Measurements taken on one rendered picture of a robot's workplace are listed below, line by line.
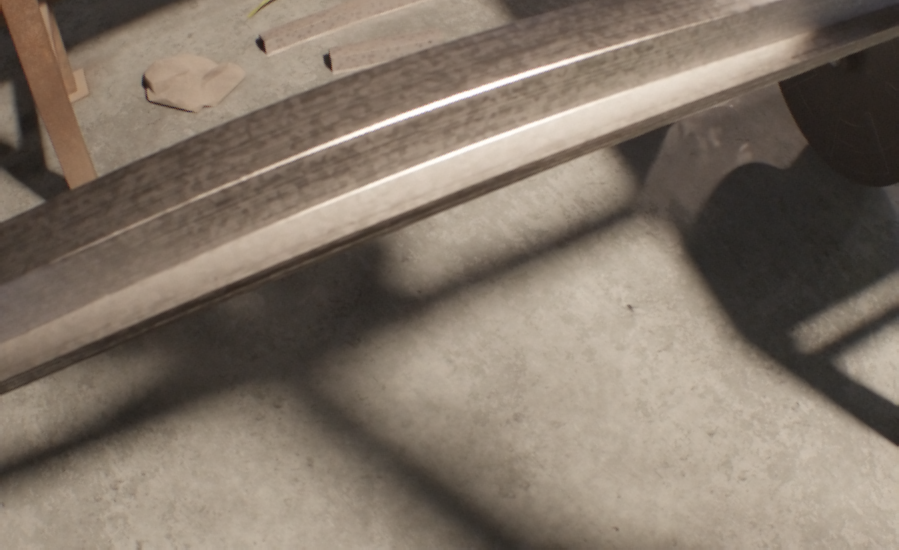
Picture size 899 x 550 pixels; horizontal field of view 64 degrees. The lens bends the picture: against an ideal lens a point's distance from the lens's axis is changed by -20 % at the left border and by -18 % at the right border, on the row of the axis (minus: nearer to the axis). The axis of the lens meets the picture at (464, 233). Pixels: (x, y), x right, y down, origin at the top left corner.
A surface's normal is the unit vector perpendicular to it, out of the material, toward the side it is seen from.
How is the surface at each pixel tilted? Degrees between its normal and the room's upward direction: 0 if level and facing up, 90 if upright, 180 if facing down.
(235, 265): 0
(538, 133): 0
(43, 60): 90
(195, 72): 13
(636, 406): 0
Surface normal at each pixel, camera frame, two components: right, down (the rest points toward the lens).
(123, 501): 0.02, -0.62
